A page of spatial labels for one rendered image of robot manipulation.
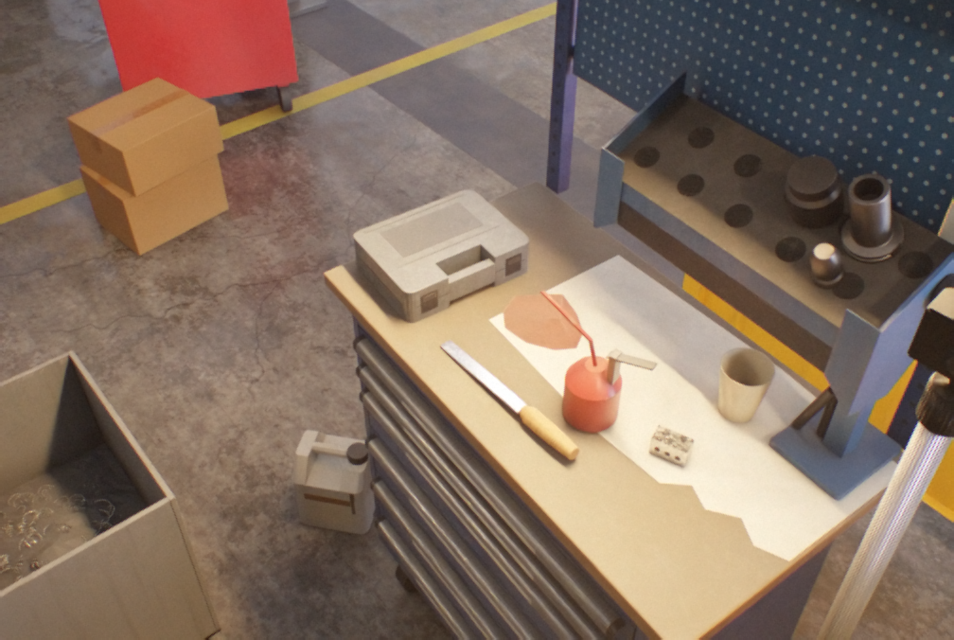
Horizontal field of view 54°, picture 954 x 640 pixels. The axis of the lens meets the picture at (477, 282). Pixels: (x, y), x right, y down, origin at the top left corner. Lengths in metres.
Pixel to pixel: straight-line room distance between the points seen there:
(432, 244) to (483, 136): 2.23
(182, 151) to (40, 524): 1.47
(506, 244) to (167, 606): 1.07
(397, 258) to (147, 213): 1.85
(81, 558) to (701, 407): 1.15
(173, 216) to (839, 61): 2.55
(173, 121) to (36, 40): 1.86
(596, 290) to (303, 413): 1.31
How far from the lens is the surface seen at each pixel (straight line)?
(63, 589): 1.97
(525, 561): 1.50
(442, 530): 1.78
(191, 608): 2.21
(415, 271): 1.59
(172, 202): 3.41
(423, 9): 4.92
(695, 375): 1.55
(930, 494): 2.58
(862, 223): 1.25
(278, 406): 2.79
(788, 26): 1.39
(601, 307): 1.64
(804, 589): 1.81
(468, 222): 1.70
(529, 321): 1.57
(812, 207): 1.29
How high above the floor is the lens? 2.05
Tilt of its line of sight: 41 degrees down
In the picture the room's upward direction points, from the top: straight up
